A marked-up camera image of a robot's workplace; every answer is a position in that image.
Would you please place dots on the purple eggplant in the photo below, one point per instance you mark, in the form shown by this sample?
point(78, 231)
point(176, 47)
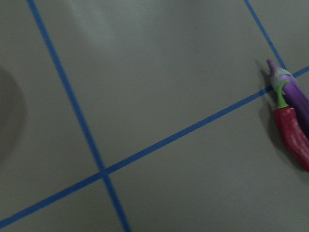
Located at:
point(293, 94)

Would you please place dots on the red chili pepper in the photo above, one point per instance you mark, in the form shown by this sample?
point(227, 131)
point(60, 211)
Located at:
point(290, 131)

